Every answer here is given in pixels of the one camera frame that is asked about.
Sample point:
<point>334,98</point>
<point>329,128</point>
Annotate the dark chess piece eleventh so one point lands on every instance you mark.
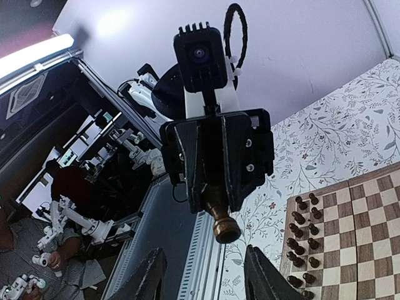
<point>298,233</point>

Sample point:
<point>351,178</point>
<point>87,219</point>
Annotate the dark chess piece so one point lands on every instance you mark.
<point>302,205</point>
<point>313,229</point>
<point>295,246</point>
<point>296,261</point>
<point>314,263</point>
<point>313,199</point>
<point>313,244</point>
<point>298,217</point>

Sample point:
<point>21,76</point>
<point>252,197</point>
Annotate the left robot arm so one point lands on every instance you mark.
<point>166,95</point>

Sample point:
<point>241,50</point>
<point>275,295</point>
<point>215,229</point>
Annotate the dark chess piece fourteenth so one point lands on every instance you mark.
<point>308,295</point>

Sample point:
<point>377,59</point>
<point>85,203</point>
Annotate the background person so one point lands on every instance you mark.
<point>66,275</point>

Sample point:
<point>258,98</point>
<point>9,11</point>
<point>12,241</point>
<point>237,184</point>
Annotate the dark chess piece fifteenth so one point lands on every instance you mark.
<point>215,202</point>

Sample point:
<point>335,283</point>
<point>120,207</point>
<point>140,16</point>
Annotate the dark pawn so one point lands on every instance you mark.
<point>309,278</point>

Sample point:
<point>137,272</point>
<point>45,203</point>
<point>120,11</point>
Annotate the left aluminium frame post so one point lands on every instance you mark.
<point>380,29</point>

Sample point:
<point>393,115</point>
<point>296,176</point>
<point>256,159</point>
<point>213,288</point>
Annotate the ceiling light strip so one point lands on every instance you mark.
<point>31,54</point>

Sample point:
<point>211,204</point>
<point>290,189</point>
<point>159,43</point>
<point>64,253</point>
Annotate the front aluminium rail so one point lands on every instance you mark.
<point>193,257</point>

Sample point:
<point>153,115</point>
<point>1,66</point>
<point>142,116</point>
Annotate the wooden chessboard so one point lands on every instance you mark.
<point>358,236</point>

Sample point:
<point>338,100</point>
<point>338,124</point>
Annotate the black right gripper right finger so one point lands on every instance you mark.
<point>263,281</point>

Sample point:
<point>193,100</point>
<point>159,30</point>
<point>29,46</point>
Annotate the floral patterned table mat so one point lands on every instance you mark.
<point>349,132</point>

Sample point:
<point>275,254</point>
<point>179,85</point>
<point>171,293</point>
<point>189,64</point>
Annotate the dark chess piece twelfth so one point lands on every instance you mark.
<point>316,213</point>

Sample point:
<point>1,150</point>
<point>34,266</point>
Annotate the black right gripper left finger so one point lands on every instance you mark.
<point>147,280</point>

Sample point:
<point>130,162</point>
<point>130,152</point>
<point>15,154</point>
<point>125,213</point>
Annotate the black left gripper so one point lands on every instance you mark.
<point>234,150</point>

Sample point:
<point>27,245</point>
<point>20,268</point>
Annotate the dark chess piece thirteenth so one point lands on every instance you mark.
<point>295,281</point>

